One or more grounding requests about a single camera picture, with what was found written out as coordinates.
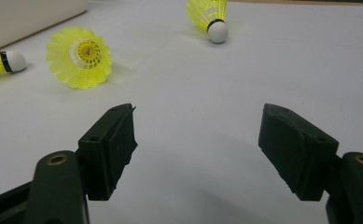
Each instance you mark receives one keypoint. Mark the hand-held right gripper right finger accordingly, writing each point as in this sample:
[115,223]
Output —
[294,149]

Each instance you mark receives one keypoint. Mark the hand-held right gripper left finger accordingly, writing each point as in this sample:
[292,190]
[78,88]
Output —
[107,149]

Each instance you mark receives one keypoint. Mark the yellow plastic shuttlecock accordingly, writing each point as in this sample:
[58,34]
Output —
[217,31]
[12,61]
[79,59]

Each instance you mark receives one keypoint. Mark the cream plastic storage bin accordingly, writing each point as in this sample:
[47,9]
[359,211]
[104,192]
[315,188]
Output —
[20,18]

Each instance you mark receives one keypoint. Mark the white paper sheet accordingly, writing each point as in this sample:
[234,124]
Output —
[201,93]

